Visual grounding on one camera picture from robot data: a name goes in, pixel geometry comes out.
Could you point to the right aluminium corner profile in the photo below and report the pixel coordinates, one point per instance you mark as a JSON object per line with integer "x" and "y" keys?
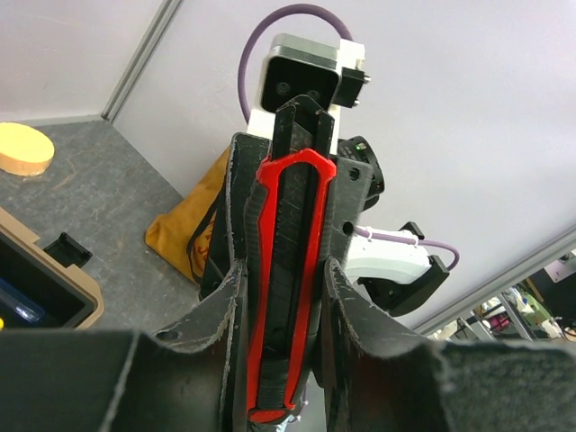
{"x": 148, "y": 43}

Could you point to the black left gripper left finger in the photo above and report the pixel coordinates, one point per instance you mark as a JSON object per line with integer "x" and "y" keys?
{"x": 190, "y": 376}

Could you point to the orange cloth bag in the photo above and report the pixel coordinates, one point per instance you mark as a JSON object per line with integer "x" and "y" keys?
{"x": 182, "y": 236}

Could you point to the tan plastic tool box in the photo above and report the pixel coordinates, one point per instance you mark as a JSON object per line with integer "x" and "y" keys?
{"x": 64, "y": 255}

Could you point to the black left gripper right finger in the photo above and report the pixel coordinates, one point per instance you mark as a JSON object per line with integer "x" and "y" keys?
{"x": 380, "y": 376}

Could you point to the blue red handle screwdriver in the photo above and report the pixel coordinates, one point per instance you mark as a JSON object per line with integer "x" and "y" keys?
{"x": 20, "y": 303}

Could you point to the black tool tray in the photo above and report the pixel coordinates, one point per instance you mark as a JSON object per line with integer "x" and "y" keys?
{"x": 64, "y": 306}

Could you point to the red black utility knife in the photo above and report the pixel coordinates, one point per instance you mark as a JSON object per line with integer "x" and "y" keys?
{"x": 287, "y": 219}

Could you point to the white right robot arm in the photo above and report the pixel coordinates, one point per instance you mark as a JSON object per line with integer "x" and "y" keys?
{"x": 394, "y": 266}

